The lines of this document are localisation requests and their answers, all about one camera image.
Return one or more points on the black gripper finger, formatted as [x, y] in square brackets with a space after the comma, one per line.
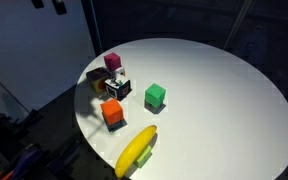
[37, 3]
[59, 6]

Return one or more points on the orange block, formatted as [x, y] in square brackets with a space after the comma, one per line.
[111, 110]

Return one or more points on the magenta block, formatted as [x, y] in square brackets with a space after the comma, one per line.
[112, 61]

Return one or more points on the lime green small block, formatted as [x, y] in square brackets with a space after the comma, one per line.
[143, 158]

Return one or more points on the multicolour patterned cube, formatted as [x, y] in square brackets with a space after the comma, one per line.
[96, 80]

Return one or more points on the black cube with white print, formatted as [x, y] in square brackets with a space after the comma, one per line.
[117, 89]

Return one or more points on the purple clamp with orange tip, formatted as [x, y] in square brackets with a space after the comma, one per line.
[25, 160]

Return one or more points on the yellow banana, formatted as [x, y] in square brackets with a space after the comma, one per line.
[134, 150]

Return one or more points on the thin slanted metal rod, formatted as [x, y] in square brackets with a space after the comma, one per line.
[237, 25]

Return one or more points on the metal window frame post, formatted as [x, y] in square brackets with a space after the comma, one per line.
[96, 26]

